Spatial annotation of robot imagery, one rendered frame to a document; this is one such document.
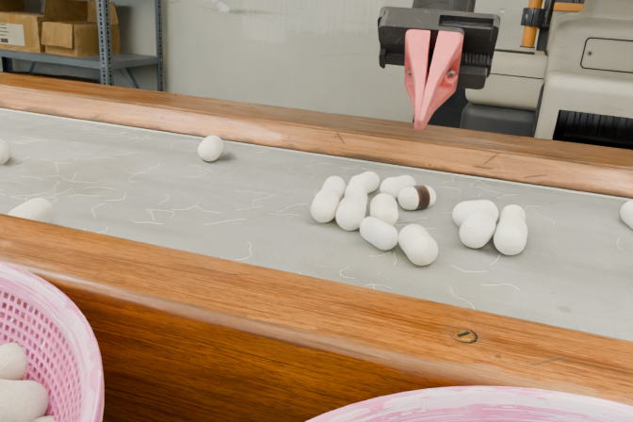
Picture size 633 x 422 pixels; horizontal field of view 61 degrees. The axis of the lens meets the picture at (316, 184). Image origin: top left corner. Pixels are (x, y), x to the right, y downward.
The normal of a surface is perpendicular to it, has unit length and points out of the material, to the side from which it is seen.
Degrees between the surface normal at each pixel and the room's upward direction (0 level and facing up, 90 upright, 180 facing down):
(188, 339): 90
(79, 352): 75
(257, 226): 0
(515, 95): 90
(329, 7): 90
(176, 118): 45
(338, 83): 90
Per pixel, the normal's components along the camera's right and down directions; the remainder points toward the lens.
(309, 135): -0.15, -0.46
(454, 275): 0.07, -0.94
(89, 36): 0.89, 0.19
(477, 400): 0.14, 0.07
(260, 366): -0.28, 0.29
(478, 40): -0.25, 0.84
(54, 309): -0.65, -0.07
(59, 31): -0.43, 0.10
